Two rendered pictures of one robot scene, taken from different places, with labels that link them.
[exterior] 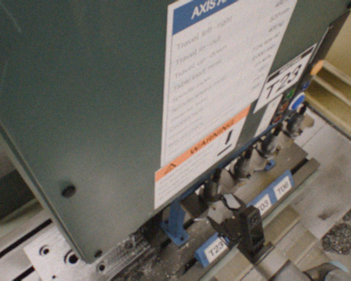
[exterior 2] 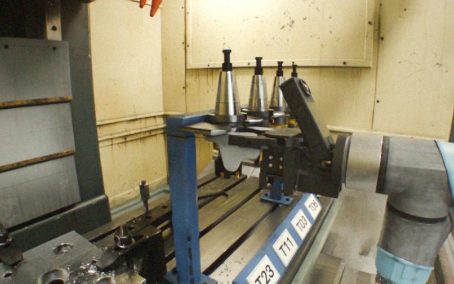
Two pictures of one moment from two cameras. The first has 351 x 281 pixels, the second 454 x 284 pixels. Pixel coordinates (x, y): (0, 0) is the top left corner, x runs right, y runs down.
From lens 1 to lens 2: 0.73 m
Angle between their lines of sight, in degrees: 44
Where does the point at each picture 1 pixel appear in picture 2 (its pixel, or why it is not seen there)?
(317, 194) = (346, 235)
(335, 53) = not seen: hidden behind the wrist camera
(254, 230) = (311, 107)
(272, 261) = (365, 136)
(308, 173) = (329, 199)
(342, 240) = not seen: hidden behind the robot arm
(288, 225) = (337, 269)
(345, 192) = (368, 222)
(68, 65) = not seen: outside the picture
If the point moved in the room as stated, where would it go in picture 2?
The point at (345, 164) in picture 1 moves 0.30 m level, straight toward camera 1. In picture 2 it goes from (352, 201) to (342, 238)
